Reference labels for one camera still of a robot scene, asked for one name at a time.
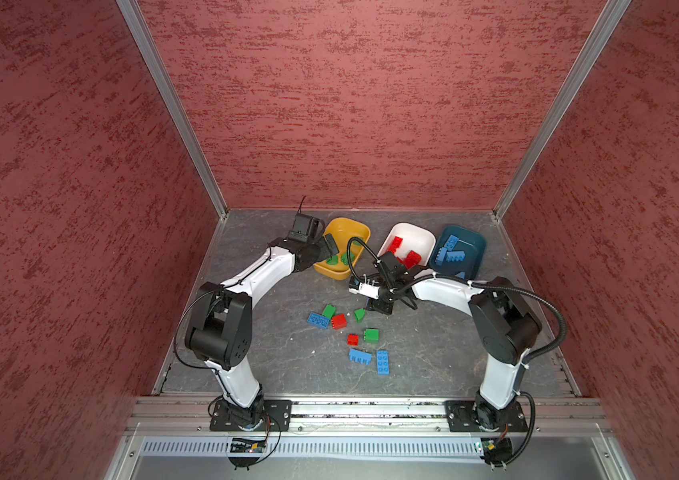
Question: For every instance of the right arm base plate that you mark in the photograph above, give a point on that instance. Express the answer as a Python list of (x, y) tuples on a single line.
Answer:
[(480, 417)]

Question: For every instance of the aluminium corner post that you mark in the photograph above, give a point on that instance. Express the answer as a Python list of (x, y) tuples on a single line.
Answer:
[(604, 28), (148, 50)]

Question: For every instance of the red lego top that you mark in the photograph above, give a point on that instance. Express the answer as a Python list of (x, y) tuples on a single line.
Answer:
[(413, 259)]

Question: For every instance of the aluminium front rail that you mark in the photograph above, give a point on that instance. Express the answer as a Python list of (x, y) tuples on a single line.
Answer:
[(373, 416)]

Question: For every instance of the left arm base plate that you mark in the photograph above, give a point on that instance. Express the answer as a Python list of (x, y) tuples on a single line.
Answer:
[(263, 415)]

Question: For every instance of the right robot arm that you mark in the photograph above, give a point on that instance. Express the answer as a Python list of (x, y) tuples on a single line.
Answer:
[(507, 327)]

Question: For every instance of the red lego pile bottom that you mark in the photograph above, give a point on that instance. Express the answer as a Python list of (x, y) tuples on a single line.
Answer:
[(339, 322)]

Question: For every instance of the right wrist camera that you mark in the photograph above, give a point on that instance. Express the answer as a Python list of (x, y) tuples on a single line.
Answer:
[(366, 289)]

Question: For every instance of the green lego pile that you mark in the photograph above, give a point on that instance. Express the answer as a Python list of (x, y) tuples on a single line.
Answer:
[(329, 311)]

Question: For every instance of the red lego diagonal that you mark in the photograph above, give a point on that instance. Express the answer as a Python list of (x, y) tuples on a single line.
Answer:
[(395, 245)]

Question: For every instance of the left aluminium corner post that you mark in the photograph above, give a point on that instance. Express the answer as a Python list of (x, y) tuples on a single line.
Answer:
[(148, 50)]

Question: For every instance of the right aluminium corner post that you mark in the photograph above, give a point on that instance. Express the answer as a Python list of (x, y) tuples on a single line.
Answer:
[(604, 28)]

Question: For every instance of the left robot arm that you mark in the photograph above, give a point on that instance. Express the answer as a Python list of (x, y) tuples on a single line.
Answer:
[(220, 326)]

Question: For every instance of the white plastic bin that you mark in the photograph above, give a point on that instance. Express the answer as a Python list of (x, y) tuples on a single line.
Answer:
[(414, 238)]

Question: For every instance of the green lego square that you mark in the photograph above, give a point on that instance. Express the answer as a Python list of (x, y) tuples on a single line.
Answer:
[(371, 335)]

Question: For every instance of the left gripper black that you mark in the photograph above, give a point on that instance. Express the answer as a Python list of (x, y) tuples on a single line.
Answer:
[(324, 251)]

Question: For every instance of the small red lego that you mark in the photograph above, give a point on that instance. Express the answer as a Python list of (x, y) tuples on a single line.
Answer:
[(352, 339)]

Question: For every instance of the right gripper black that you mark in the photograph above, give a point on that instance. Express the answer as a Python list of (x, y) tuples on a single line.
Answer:
[(379, 306)]

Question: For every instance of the dark teal plastic bin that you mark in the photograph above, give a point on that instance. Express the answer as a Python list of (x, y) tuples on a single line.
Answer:
[(472, 243)]

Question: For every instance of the green lego small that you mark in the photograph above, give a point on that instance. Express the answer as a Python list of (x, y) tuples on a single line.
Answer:
[(360, 314)]

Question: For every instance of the yellow plastic bin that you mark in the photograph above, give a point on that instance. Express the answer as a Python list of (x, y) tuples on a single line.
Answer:
[(342, 229)]

